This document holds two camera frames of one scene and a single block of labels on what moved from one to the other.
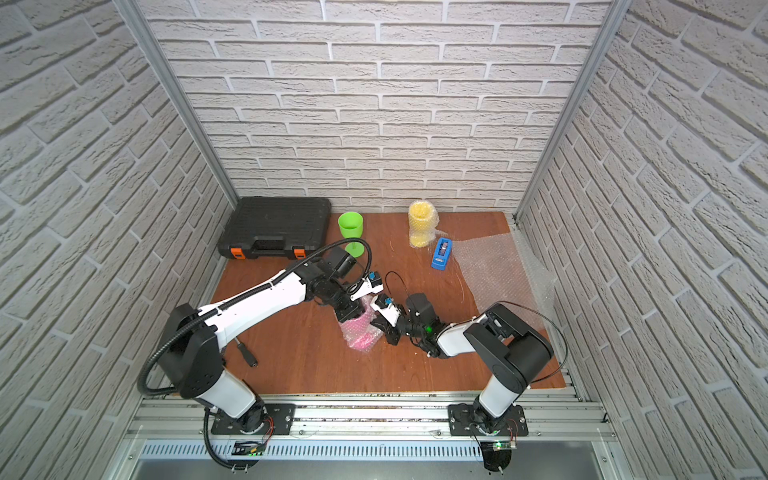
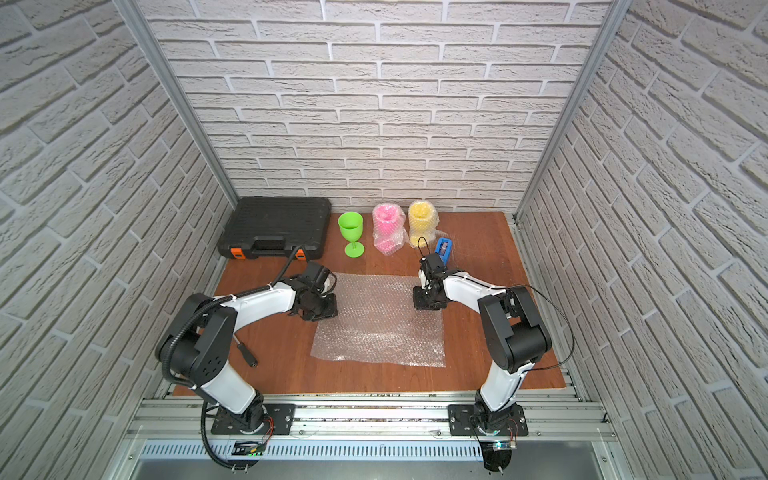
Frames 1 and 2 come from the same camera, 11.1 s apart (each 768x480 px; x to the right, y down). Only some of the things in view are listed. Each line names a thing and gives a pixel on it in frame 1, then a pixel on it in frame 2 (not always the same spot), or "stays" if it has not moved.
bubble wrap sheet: [496, 274] to [377, 322]
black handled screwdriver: [252, 361] stays
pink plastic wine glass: [358, 332] to [389, 228]
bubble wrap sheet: [423, 219] stays
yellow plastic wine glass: [420, 223] stays
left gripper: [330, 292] to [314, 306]
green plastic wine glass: [351, 224] stays
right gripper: [388, 329] to [420, 302]
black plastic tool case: [281, 228] stays
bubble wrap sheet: [358, 331] to [389, 233]
